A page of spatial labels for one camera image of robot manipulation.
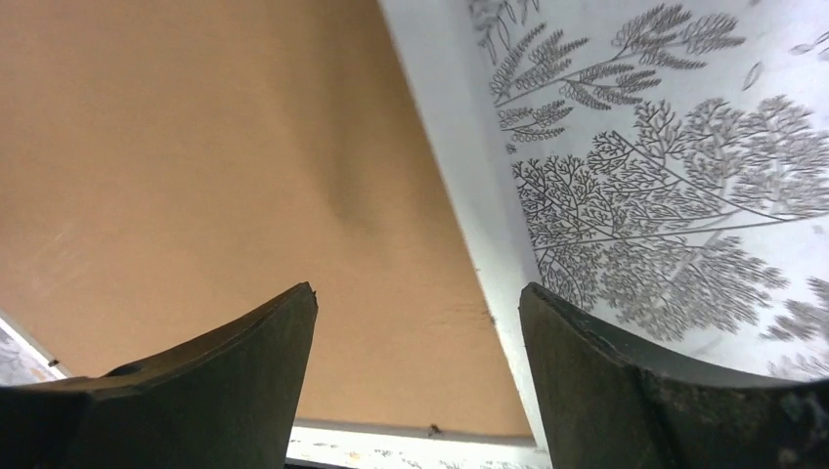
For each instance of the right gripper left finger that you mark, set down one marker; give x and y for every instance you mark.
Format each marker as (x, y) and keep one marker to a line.
(225, 399)

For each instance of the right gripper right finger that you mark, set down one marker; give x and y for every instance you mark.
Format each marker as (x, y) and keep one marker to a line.
(611, 399)

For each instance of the brown cardboard backing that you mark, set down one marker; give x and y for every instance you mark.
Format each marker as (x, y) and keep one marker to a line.
(226, 181)

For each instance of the floral tablecloth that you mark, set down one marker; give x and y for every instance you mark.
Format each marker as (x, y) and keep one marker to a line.
(168, 166)

